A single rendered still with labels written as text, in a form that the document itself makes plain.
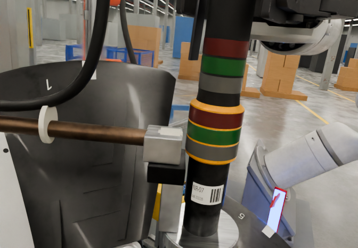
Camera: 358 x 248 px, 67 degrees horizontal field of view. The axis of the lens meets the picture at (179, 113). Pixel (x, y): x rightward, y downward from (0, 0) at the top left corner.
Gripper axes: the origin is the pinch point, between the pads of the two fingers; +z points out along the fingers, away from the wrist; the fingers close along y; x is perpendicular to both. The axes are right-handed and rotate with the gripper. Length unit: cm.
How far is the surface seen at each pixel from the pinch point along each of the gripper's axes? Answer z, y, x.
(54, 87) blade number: 1.2, 21.0, -10.6
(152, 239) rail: -37, 33, -65
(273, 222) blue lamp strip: -34, 0, -39
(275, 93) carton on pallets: -774, 199, -136
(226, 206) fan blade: -22.1, 6.0, -31.9
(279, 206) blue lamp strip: -34.4, -0.7, -34.9
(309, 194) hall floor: -274, 12, -149
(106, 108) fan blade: -1.5, 14.8, -12.2
